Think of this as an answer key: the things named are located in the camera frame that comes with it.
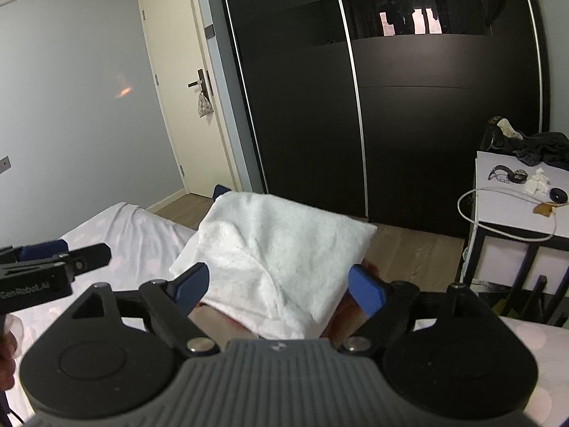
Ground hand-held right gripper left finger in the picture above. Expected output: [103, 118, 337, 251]
[71, 262, 220, 358]

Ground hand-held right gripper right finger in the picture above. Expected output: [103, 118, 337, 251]
[338, 264, 499, 357]

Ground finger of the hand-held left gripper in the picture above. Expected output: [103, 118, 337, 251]
[20, 239, 70, 262]
[52, 243, 112, 282]

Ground white towel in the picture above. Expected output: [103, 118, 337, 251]
[169, 190, 378, 338]

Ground dark crumpled clothes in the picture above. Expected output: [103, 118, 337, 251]
[484, 117, 569, 166]

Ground pink dotted bed sheet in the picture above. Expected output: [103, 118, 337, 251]
[0, 201, 569, 427]

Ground white side table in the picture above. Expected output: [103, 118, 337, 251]
[457, 150, 569, 326]

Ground small patterned hanging pouch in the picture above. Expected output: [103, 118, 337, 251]
[195, 91, 213, 119]

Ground cream door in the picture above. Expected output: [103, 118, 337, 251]
[136, 0, 250, 197]

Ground dark sliding wardrobe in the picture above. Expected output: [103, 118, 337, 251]
[215, 0, 553, 237]

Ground wristwatch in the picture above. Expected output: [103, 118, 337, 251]
[488, 165, 530, 185]

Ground white crumpled tissue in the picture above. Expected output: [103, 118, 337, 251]
[524, 167, 552, 195]

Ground white cable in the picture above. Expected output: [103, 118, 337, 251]
[457, 186, 557, 243]

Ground dark door handle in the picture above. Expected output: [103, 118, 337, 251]
[187, 68, 210, 97]

